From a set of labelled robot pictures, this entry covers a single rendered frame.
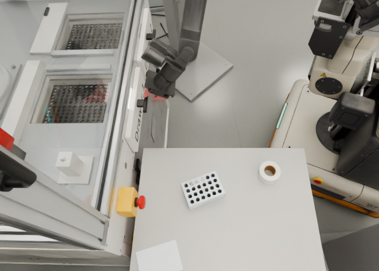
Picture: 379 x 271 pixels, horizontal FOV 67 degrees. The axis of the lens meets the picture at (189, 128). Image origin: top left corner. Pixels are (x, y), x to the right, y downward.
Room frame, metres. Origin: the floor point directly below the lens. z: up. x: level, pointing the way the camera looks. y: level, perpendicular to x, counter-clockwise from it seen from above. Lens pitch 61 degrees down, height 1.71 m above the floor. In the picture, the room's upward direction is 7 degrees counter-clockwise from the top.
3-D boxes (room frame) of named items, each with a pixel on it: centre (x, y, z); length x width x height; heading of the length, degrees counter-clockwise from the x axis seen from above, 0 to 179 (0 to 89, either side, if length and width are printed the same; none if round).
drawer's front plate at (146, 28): (0.88, 0.13, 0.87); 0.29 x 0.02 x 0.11; 172
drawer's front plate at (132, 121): (0.57, 0.18, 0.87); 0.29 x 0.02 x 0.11; 172
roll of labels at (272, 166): (0.31, -0.25, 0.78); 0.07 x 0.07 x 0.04
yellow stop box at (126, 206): (0.24, 0.20, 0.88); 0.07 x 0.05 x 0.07; 172
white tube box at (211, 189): (0.28, -0.02, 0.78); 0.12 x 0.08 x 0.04; 104
